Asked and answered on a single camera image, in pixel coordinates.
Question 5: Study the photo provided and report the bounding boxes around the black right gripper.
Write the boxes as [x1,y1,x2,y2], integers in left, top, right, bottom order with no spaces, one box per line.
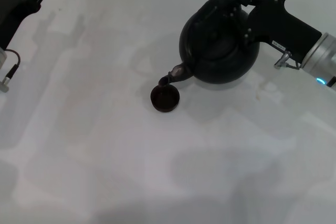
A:
[222,0,323,64]

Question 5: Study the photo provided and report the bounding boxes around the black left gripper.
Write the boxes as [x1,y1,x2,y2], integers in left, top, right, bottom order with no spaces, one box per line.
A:
[0,0,54,49]

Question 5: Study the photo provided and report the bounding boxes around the black teapot with handle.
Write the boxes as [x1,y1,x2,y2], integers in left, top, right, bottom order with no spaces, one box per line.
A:
[158,0,260,90]

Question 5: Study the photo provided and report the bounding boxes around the dark round teacup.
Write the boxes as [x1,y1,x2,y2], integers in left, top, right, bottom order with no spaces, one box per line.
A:
[150,82,181,113]

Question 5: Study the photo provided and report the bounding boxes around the right wrist cable with plug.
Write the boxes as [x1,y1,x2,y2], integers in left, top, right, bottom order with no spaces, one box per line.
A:
[274,50,301,71]

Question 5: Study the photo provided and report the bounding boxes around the wrist cable with plug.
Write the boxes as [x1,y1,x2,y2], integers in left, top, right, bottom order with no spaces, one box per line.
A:
[274,50,301,71]
[0,48,22,93]

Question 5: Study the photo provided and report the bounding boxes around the left wrist cable with plug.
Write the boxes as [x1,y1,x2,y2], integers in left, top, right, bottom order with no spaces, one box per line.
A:
[0,48,22,93]

